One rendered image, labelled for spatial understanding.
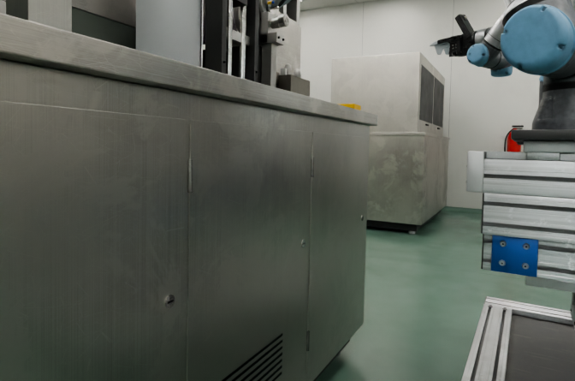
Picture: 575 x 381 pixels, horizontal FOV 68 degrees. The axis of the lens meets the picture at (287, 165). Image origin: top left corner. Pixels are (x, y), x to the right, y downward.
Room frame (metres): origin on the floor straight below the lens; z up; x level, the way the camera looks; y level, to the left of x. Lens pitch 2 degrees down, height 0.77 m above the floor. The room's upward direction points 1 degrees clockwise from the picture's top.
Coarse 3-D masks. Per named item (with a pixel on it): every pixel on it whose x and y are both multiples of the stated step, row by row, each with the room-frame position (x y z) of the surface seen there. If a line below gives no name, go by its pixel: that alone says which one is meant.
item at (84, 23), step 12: (72, 12) 1.17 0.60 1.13; (84, 12) 1.20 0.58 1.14; (72, 24) 1.17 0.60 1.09; (84, 24) 1.20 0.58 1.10; (96, 24) 1.24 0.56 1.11; (108, 24) 1.27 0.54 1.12; (120, 24) 1.31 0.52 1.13; (96, 36) 1.24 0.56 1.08; (108, 36) 1.27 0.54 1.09; (120, 36) 1.31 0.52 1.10; (132, 36) 1.35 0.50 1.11; (132, 48) 1.35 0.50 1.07
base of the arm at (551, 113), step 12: (552, 84) 0.89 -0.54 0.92; (564, 84) 0.86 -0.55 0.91; (552, 96) 0.88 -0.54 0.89; (564, 96) 0.86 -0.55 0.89; (540, 108) 0.91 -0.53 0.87; (552, 108) 0.88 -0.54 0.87; (564, 108) 0.85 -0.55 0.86; (540, 120) 0.89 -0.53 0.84; (552, 120) 0.86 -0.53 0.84; (564, 120) 0.85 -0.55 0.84
